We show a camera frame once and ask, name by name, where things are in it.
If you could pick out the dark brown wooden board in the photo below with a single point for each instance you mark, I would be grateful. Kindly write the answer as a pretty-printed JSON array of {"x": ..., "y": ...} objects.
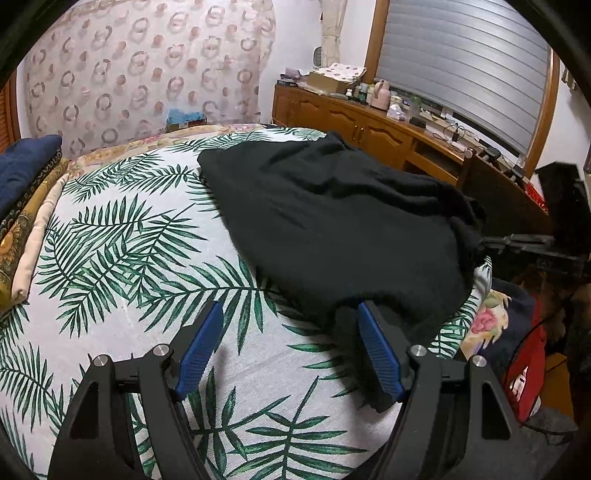
[{"x": 503, "y": 198}]

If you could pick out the stack of folded blankets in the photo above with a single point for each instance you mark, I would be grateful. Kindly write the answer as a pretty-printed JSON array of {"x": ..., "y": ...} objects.
[{"x": 18, "y": 221}]

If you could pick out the red and black bag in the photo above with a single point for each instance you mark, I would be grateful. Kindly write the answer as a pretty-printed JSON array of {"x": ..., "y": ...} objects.
[{"x": 531, "y": 360}]

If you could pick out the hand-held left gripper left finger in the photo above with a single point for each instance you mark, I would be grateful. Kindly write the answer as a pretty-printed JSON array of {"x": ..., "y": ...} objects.
[{"x": 201, "y": 350}]

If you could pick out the white spotted cloth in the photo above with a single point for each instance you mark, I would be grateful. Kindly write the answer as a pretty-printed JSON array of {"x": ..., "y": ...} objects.
[{"x": 344, "y": 70}]

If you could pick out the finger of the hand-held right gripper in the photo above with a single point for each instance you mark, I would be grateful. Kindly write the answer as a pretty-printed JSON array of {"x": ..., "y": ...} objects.
[{"x": 517, "y": 243}]

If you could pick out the beige folded cloth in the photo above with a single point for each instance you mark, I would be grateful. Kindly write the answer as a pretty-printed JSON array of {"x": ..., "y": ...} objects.
[{"x": 32, "y": 258}]

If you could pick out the grey window shutter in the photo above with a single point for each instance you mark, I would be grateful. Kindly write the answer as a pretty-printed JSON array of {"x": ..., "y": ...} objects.
[{"x": 461, "y": 60}]

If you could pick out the palm leaf bed sheet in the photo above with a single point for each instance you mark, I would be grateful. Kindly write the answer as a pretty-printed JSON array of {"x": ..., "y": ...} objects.
[{"x": 138, "y": 230}]

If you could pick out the cardboard box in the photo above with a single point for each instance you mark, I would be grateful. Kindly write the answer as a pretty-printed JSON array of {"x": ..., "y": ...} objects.
[{"x": 328, "y": 85}]

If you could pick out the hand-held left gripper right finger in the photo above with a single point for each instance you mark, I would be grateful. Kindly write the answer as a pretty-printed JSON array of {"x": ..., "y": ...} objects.
[{"x": 376, "y": 350}]

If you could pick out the wooden sideboard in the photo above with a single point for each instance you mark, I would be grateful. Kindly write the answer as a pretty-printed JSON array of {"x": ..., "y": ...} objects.
[{"x": 346, "y": 120}]

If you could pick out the floral blanket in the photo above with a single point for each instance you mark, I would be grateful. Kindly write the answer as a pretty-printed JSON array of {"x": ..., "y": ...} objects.
[{"x": 485, "y": 318}]

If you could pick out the pink kettle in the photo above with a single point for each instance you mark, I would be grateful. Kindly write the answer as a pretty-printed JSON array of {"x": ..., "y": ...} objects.
[{"x": 379, "y": 94}]

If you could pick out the wooden window frame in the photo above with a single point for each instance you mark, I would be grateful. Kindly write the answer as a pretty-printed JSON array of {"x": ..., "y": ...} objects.
[{"x": 377, "y": 37}]

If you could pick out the circle patterned headboard cover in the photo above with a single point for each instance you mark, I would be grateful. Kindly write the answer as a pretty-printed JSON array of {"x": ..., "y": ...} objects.
[{"x": 138, "y": 60}]

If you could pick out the cream curtain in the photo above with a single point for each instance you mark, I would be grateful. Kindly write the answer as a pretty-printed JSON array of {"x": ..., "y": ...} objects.
[{"x": 333, "y": 32}]

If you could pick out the black t-shirt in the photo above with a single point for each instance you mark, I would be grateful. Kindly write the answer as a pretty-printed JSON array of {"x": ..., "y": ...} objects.
[{"x": 323, "y": 207}]

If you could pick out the navy folded cloth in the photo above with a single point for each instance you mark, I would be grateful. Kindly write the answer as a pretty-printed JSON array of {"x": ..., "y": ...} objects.
[{"x": 27, "y": 161}]

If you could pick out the blue box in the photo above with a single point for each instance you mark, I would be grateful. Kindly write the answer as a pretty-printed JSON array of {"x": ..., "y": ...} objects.
[{"x": 184, "y": 119}]

